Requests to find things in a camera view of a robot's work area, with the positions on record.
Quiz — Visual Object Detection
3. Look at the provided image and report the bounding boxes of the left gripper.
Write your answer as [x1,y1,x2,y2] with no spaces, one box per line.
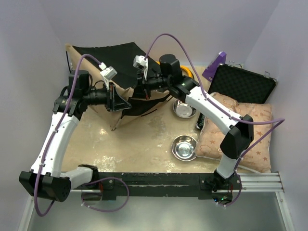
[83,82,131,111]

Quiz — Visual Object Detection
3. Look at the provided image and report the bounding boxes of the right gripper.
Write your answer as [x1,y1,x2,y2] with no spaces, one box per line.
[127,69,171,101]

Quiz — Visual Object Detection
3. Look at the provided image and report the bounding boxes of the beige pet tent fabric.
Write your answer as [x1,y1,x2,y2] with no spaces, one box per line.
[65,42,172,130]

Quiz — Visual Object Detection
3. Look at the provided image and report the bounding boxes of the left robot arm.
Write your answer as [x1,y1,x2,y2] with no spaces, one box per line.
[19,70,131,202]

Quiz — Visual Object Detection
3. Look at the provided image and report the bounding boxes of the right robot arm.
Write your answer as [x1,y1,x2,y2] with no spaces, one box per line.
[133,54,254,189]

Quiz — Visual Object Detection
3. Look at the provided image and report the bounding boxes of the steel bowl rear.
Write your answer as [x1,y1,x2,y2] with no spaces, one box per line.
[173,99,196,118]

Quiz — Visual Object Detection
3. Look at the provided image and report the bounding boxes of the steel bowl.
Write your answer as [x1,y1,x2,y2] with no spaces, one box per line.
[171,135,197,162]
[173,99,196,118]

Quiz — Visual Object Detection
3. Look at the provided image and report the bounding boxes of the yellow double bowl holder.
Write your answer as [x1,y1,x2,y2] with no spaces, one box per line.
[153,59,194,79]

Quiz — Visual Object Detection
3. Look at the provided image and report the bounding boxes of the steel bowl front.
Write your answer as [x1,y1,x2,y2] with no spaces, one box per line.
[171,135,197,162]

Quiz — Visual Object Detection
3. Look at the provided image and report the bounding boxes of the purple plastic piece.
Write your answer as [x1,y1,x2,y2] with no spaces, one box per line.
[202,51,227,83]

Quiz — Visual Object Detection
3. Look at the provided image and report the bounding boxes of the black foam-lined case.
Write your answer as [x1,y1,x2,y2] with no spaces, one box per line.
[196,63,280,130]

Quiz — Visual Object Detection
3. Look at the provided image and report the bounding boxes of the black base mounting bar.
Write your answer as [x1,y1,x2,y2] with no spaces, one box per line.
[71,172,243,201]

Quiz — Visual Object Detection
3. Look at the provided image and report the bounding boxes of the pink patterned pillow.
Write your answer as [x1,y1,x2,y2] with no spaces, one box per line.
[194,92,273,173]

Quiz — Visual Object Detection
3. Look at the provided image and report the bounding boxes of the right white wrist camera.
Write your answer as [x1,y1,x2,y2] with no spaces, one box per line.
[133,55,149,79]

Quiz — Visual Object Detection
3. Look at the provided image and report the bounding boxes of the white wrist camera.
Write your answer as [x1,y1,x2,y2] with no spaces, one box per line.
[99,63,117,84]
[133,55,149,79]

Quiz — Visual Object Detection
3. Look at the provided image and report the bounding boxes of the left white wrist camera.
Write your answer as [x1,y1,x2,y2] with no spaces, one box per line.
[99,63,117,84]

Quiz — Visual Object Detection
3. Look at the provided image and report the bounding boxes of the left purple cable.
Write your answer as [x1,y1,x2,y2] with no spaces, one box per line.
[35,54,129,217]

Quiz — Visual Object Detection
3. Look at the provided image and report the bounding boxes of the purple cable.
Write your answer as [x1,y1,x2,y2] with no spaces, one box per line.
[35,54,129,217]
[145,33,286,207]

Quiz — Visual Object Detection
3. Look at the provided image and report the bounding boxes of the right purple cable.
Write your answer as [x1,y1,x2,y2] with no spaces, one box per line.
[145,33,286,207]

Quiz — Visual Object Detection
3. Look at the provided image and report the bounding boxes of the aluminium rail frame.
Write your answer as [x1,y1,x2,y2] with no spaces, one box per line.
[18,173,294,231]

